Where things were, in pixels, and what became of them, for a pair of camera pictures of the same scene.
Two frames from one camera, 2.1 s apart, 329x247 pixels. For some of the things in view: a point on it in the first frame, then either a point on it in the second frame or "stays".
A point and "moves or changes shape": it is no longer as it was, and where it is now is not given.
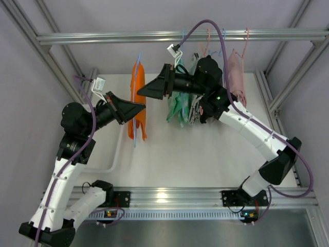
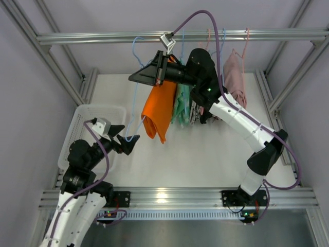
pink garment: [235, 76] stays
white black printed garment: [195, 110] stays
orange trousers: [137, 84] to [157, 112]
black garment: [207, 113] stays
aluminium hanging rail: [180, 37] stays
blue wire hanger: [137, 92] moves or changes shape
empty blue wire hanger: [224, 35] stays
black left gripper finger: [124, 104] to [114, 129]
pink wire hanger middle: [208, 31] stays
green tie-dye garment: [179, 105] stays
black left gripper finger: [129, 109] to [127, 143]
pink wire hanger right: [242, 58] stays
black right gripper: [168, 81] to [162, 69]
